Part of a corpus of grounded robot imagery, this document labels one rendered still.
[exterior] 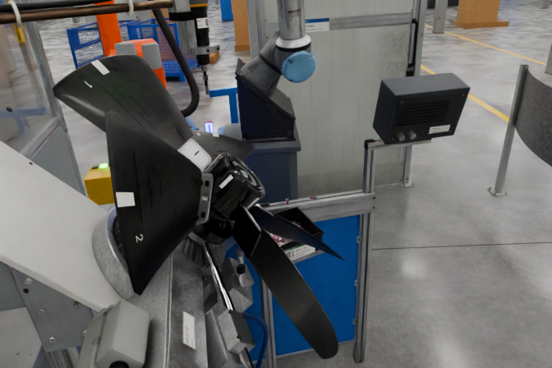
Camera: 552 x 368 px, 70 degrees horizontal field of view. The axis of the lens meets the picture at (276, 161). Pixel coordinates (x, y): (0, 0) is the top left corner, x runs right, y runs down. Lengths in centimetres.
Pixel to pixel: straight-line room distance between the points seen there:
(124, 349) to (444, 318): 187
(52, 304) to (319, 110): 230
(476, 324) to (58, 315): 189
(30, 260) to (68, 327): 21
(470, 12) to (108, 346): 1281
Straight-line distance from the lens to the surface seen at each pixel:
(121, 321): 61
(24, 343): 113
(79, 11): 69
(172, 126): 81
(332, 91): 285
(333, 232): 151
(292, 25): 132
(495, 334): 228
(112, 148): 51
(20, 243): 74
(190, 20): 78
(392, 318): 221
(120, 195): 50
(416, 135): 142
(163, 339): 60
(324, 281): 163
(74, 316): 87
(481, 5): 1315
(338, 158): 304
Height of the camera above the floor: 157
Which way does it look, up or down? 25 degrees down
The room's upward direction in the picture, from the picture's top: 3 degrees counter-clockwise
